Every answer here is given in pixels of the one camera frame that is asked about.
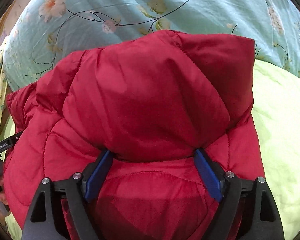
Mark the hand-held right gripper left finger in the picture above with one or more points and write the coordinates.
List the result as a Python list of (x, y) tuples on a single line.
[(96, 176)]

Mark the blue floral quilt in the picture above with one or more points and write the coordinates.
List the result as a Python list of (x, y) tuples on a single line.
[(152, 12)]

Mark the green bed sheet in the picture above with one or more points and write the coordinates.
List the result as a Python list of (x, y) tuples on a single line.
[(282, 132)]

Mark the red quilted jacket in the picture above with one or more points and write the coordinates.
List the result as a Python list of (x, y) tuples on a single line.
[(137, 135)]

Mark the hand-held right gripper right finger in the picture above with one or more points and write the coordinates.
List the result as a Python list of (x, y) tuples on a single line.
[(208, 175)]

